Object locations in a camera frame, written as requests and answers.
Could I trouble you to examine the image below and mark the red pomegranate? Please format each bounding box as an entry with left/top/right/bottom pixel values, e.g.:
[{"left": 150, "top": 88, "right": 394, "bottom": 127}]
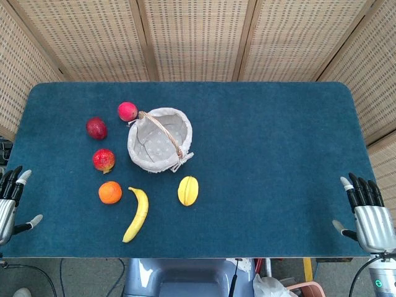
[{"left": 92, "top": 148, "right": 116, "bottom": 174}]

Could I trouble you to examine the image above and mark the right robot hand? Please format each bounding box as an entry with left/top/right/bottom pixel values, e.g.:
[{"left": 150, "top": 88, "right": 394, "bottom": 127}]
[{"left": 332, "top": 172, "right": 396, "bottom": 254}]

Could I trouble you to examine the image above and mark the pink plastic basin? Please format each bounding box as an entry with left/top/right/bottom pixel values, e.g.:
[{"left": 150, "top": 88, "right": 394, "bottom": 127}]
[{"left": 286, "top": 280, "right": 325, "bottom": 297}]

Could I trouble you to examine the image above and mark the blue carpet table cover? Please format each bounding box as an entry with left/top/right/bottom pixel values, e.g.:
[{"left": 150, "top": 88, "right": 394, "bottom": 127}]
[{"left": 2, "top": 81, "right": 377, "bottom": 259}]

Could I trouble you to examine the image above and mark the yellow banana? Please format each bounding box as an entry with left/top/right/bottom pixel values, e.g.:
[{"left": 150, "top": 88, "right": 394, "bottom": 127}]
[{"left": 122, "top": 186, "right": 150, "bottom": 244}]

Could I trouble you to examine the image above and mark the yellow post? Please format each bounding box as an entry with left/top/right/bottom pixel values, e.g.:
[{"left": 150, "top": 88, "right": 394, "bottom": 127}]
[{"left": 303, "top": 257, "right": 313, "bottom": 282}]

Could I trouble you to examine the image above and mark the white fabric-lined wicker basket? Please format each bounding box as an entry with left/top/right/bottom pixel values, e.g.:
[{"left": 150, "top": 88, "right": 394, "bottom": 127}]
[{"left": 127, "top": 107, "right": 195, "bottom": 173}]

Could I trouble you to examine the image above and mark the white plastic bag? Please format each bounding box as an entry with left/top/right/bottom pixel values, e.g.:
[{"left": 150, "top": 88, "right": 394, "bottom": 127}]
[{"left": 252, "top": 273, "right": 299, "bottom": 297}]

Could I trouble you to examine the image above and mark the yellow starfruit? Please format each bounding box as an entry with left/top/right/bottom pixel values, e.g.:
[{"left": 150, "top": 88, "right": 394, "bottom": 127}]
[{"left": 177, "top": 175, "right": 200, "bottom": 207}]

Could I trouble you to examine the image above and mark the woven bamboo folding screen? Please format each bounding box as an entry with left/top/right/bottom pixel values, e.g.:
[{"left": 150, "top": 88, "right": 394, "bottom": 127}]
[{"left": 0, "top": 0, "right": 396, "bottom": 217}]

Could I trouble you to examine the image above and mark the orange fruit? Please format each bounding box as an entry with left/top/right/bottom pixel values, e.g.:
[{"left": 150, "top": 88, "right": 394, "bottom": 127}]
[{"left": 98, "top": 181, "right": 123, "bottom": 205}]

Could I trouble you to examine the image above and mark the black cable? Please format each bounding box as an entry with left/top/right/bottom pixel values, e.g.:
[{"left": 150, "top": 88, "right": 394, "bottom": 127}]
[
  {"left": 0, "top": 262, "right": 58, "bottom": 297},
  {"left": 348, "top": 257, "right": 377, "bottom": 297}
]

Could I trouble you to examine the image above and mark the pink red peach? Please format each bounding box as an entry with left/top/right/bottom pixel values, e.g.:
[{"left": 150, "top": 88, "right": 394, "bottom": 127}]
[{"left": 117, "top": 101, "right": 139, "bottom": 123}]

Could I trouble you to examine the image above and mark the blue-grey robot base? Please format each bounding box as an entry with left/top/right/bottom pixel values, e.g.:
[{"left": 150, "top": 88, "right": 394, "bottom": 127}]
[{"left": 123, "top": 257, "right": 257, "bottom": 297}]

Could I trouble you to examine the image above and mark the black electronic equipment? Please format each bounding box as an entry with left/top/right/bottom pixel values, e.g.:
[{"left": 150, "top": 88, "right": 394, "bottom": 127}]
[{"left": 0, "top": 134, "right": 13, "bottom": 174}]

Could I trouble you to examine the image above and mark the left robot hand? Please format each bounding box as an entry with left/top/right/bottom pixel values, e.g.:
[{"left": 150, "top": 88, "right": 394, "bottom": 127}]
[{"left": 0, "top": 165, "right": 44, "bottom": 246}]

